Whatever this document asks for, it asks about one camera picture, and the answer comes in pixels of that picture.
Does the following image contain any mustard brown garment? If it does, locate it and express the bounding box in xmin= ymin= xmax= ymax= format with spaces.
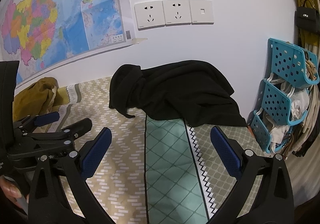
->
xmin=13 ymin=77 xmax=59 ymax=122

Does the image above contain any left white wall socket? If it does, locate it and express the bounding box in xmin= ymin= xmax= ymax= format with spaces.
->
xmin=134 ymin=1 xmax=165 ymax=30

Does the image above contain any middle white wall socket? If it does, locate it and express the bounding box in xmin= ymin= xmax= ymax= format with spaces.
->
xmin=162 ymin=0 xmax=191 ymax=26

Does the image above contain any person's left hand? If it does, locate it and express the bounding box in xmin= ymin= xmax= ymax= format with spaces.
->
xmin=1 ymin=175 xmax=29 ymax=213

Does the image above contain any white network wall plate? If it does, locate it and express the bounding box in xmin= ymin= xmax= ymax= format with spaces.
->
xmin=189 ymin=0 xmax=214 ymax=25

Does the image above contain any black button coat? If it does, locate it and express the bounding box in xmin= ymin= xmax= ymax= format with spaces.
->
xmin=109 ymin=60 xmax=247 ymax=127

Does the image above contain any colourful wall map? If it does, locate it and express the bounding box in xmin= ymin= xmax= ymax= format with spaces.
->
xmin=1 ymin=0 xmax=139 ymax=85

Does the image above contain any patterned patchwork bedspread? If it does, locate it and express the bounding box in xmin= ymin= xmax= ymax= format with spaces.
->
xmin=47 ymin=76 xmax=266 ymax=224

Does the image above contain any white wall socket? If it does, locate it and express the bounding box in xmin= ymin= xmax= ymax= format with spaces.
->
xmin=134 ymin=1 xmax=165 ymax=30
xmin=162 ymin=0 xmax=191 ymax=26

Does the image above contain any yellow hanging garment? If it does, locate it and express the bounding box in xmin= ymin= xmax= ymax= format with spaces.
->
xmin=297 ymin=0 xmax=319 ymax=49

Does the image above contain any black handbag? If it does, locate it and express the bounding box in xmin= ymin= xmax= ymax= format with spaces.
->
xmin=295 ymin=0 xmax=319 ymax=35

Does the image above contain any blue perforated hanging organizer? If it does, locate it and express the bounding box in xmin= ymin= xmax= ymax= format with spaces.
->
xmin=251 ymin=39 xmax=319 ymax=153

